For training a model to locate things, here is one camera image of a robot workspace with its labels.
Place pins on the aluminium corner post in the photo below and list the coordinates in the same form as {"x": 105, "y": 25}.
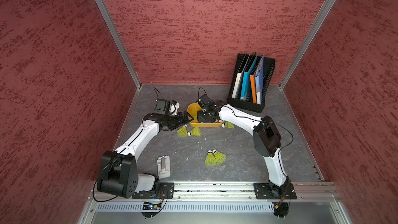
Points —
{"x": 313, "y": 30}
{"x": 118, "y": 41}

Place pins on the yellow shuttlecock six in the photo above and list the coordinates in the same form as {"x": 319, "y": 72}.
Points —
{"x": 182, "y": 132}

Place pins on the yellow shuttlecock five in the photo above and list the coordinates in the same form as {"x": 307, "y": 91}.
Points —
{"x": 227, "y": 125}

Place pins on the blue folder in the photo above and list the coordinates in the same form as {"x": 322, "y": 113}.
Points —
{"x": 259, "y": 80}

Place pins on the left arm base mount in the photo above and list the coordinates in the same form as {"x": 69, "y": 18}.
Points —
{"x": 160, "y": 191}

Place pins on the orange spine book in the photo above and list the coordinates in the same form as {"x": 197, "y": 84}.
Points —
{"x": 253, "y": 88}

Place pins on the grey white stapler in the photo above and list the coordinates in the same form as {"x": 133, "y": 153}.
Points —
{"x": 164, "y": 168}

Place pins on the yellow shuttlecock nine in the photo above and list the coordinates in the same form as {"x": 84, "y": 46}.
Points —
{"x": 210, "y": 159}

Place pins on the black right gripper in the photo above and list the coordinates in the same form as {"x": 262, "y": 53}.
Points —
{"x": 201, "y": 118}

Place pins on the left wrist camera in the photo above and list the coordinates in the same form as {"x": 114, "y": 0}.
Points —
{"x": 166, "y": 107}

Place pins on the yellow shuttlecock four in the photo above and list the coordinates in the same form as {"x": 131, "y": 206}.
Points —
{"x": 194, "y": 132}

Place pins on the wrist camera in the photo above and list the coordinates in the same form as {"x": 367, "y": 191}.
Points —
{"x": 206, "y": 103}
{"x": 166, "y": 107}

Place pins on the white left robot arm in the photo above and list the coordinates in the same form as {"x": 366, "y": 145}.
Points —
{"x": 118, "y": 174}

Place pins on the right aluminium corner post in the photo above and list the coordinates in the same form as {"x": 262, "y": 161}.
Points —
{"x": 313, "y": 30}

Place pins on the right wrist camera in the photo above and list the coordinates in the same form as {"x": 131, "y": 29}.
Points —
{"x": 206, "y": 103}

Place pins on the white book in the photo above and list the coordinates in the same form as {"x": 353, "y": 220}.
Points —
{"x": 238, "y": 75}

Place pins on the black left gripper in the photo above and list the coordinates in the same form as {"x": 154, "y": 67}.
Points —
{"x": 180, "y": 122}

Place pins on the yellow shuttlecock eleven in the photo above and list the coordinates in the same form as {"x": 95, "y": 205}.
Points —
{"x": 219, "y": 157}

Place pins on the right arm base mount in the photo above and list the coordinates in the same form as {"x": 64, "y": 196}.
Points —
{"x": 270, "y": 191}

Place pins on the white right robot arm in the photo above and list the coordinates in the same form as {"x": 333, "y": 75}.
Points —
{"x": 266, "y": 139}

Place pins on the teal book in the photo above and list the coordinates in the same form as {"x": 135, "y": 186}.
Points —
{"x": 245, "y": 81}

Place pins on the yellow plastic storage box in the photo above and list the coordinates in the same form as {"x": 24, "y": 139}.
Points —
{"x": 193, "y": 110}

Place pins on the left aluminium corner post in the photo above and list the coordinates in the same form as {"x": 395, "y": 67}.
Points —
{"x": 118, "y": 41}

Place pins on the black file holder rack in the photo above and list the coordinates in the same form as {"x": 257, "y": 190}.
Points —
{"x": 268, "y": 70}

